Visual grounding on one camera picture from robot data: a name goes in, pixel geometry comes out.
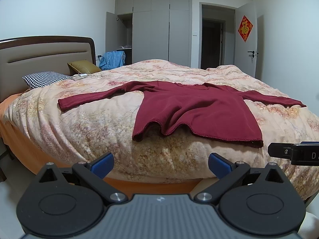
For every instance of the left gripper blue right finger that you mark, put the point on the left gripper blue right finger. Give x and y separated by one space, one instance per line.
230 176

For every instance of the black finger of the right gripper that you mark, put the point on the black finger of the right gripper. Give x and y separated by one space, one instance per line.
303 154

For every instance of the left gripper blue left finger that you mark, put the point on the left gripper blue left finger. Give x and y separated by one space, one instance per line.
90 175

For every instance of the dark red long-sleeve shirt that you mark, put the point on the dark red long-sleeve shirt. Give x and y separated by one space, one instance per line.
217 112

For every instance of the blue clothing pile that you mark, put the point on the blue clothing pile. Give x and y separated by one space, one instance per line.
111 60

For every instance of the floral peach quilt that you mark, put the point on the floral peach quilt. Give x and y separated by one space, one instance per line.
90 130

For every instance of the orange bed sheet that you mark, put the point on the orange bed sheet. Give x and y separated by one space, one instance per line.
34 159

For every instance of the black white houndstooth pillow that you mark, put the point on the black white houndstooth pillow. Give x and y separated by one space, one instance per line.
42 79

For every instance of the olive yellow pillow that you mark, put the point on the olive yellow pillow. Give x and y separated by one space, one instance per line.
84 67

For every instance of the white room door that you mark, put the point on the white room door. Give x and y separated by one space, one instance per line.
242 59

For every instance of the beige padded wooden headboard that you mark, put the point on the beige padded wooden headboard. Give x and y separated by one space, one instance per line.
26 55

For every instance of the red fu door decoration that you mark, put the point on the red fu door decoration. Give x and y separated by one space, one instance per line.
245 28

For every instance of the open grey wardrobe door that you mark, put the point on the open grey wardrobe door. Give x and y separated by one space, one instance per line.
110 32

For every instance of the grey built-in wardrobe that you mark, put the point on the grey built-in wardrobe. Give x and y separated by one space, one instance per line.
154 29

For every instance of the white charger with cable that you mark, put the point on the white charger with cable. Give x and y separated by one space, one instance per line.
80 76

